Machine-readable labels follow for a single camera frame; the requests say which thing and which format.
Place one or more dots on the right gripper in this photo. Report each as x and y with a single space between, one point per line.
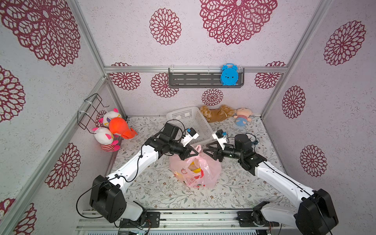
219 152

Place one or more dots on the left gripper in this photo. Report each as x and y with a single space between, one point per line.
185 150

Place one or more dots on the yellow banana bunch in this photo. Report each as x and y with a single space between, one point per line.
194 168

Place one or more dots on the pink plastic bag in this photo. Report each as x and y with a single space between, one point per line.
209 175

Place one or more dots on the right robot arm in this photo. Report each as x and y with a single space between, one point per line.
313 212

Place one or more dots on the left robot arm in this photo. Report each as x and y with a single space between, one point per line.
107 192

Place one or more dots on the white plastic basket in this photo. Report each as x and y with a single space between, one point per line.
192 117

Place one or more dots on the brown teddy bear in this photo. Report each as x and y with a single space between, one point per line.
217 115

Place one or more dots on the small doll blue outfit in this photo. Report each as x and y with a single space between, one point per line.
242 116

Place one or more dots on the red plush toy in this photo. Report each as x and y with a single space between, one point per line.
119 126

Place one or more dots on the blue alarm clock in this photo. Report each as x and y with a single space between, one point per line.
229 76

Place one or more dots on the white pink plush lower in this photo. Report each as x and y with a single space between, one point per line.
106 139

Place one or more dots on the white pink plush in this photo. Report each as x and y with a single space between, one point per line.
106 139
104 118

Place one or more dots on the white pink plush upper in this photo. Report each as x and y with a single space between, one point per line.
104 118

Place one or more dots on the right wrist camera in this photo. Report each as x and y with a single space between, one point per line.
221 137

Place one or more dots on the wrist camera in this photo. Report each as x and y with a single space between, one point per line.
221 137
189 135

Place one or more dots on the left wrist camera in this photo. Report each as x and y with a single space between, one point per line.
189 135

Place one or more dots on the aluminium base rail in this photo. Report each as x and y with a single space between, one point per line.
191 219

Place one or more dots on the grey wall shelf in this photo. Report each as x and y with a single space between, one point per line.
201 79

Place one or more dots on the black wire rack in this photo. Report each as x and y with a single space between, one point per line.
85 117

